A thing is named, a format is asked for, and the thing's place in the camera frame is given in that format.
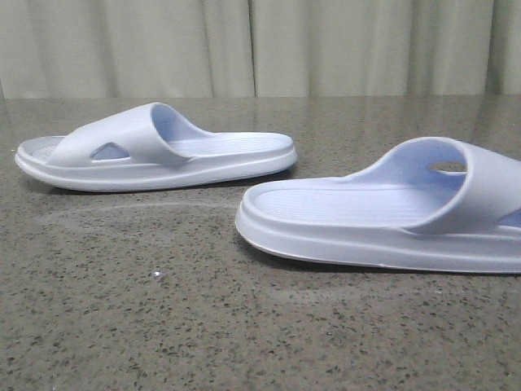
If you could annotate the light blue slipper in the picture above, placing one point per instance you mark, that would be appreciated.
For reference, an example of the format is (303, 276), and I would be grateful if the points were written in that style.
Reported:
(151, 147)
(430, 203)

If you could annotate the pale pleated curtain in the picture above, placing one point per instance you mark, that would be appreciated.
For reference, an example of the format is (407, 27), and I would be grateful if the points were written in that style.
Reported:
(138, 49)

